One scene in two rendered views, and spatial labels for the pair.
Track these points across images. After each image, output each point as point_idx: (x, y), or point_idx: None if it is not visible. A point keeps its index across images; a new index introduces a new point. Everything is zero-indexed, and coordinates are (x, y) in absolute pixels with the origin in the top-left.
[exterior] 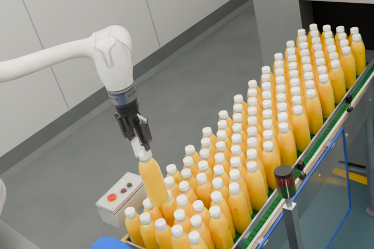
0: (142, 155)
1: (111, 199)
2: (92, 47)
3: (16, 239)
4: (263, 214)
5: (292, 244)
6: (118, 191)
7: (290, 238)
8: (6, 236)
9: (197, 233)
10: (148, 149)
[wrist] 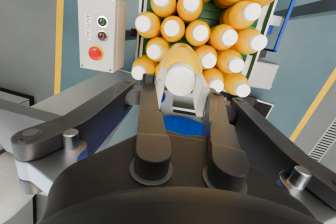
0: (182, 89)
1: (98, 59)
2: None
3: (33, 124)
4: None
5: (310, 15)
6: (95, 37)
7: (316, 14)
8: (19, 123)
9: (247, 88)
10: None
